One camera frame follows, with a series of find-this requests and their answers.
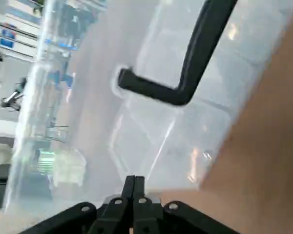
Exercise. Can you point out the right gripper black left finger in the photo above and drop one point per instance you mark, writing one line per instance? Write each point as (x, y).
(114, 214)

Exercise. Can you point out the clear plastic compartment box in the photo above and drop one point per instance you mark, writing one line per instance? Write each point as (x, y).
(161, 136)

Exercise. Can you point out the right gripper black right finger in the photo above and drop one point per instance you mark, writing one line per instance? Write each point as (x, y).
(151, 217)

